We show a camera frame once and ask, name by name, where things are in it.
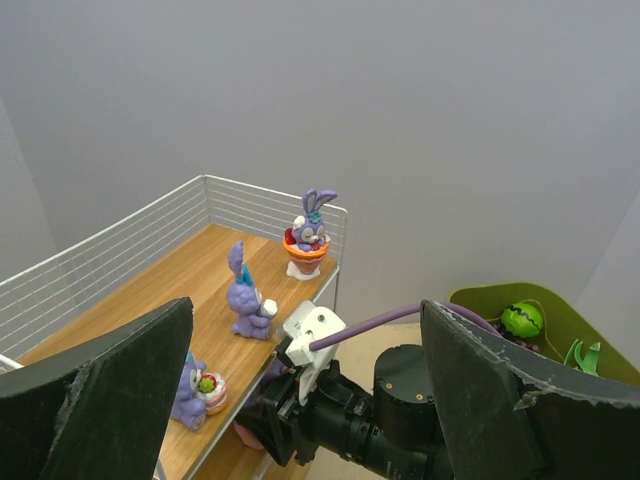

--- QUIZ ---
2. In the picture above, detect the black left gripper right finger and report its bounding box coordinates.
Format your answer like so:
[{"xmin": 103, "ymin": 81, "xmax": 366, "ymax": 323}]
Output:
[{"xmin": 421, "ymin": 300, "xmax": 639, "ymax": 479}]

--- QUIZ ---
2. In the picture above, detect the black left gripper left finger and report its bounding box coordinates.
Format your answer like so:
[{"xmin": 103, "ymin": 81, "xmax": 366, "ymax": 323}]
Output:
[{"xmin": 1, "ymin": 297, "xmax": 193, "ymax": 479}]

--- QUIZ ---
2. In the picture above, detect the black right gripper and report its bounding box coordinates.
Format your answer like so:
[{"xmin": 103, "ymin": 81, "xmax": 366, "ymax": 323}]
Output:
[{"xmin": 236, "ymin": 364, "xmax": 380, "ymax": 466}]

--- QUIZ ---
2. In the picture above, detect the small purple bunny toy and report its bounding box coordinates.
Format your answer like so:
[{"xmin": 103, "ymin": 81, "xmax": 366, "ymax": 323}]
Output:
[{"xmin": 170, "ymin": 350, "xmax": 228, "ymax": 431}]

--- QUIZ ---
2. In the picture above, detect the purple bunny with tube toy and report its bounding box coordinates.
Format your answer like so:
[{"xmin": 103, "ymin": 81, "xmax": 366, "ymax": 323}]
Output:
[{"xmin": 227, "ymin": 240, "xmax": 278, "ymax": 340}]

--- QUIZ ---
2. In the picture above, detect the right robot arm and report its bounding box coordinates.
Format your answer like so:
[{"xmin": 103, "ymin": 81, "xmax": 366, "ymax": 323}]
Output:
[{"xmin": 236, "ymin": 344, "xmax": 454, "ymax": 479}]

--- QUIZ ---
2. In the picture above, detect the dark red grape bunch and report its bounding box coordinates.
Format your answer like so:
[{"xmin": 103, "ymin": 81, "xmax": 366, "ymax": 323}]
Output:
[{"xmin": 492, "ymin": 323, "xmax": 540, "ymax": 353}]

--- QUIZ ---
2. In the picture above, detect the pink dragon fruit toy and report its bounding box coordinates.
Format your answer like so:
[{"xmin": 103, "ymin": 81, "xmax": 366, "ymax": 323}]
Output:
[{"xmin": 563, "ymin": 339, "xmax": 601, "ymax": 377}]

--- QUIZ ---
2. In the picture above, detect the green round melon toy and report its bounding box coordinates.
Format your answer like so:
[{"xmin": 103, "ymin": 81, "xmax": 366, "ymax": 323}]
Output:
[{"xmin": 500, "ymin": 302, "xmax": 544, "ymax": 338}]

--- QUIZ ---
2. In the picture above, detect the green plastic fruit bin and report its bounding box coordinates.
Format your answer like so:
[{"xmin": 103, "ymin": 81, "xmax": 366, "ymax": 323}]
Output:
[{"xmin": 448, "ymin": 282, "xmax": 639, "ymax": 385}]

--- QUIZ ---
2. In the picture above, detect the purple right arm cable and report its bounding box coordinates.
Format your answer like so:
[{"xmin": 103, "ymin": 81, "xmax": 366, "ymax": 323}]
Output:
[{"xmin": 308, "ymin": 302, "xmax": 501, "ymax": 354}]

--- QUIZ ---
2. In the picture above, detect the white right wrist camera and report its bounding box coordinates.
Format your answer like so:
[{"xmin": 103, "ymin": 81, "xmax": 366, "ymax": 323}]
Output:
[{"xmin": 274, "ymin": 300, "xmax": 346, "ymax": 406}]

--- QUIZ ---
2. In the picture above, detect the white wire wooden shelf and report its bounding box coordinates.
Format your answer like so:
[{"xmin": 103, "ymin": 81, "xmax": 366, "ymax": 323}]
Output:
[{"xmin": 1, "ymin": 175, "xmax": 347, "ymax": 479}]

